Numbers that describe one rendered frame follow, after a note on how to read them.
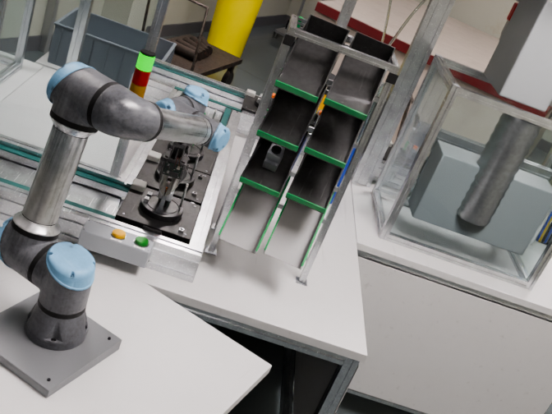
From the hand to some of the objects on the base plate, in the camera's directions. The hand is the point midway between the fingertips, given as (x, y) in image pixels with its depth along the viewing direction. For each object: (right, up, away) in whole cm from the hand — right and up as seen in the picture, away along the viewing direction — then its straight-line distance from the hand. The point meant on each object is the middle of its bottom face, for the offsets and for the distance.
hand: (165, 190), depth 230 cm
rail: (-34, -13, -2) cm, 36 cm away
